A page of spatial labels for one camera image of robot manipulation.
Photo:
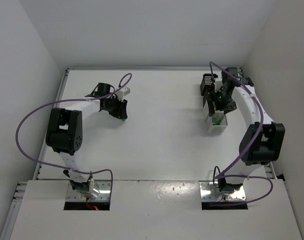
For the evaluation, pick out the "right aluminium frame rail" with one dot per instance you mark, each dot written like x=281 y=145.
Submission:
x=267 y=170

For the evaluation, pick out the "metal base plate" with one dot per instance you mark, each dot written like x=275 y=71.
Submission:
x=100 y=193
x=209 y=193

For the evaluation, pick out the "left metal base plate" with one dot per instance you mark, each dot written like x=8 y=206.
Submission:
x=100 y=193

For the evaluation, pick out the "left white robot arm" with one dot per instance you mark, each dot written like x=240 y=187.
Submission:
x=65 y=133

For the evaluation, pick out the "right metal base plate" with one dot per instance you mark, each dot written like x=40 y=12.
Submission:
x=209 y=193

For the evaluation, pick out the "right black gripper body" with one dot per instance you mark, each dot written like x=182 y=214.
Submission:
x=215 y=104

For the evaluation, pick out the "near white mesh container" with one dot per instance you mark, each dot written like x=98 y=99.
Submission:
x=216 y=129

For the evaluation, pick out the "white mesh container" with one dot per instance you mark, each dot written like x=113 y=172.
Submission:
x=205 y=111
x=216 y=129

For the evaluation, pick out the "far black mesh container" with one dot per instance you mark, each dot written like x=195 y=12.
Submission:
x=207 y=83

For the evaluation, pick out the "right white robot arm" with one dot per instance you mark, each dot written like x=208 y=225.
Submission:
x=232 y=177

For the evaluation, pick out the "black mesh container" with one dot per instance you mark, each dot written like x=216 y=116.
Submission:
x=205 y=92
x=207 y=83

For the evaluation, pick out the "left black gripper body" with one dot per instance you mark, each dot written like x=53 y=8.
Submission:
x=119 y=108

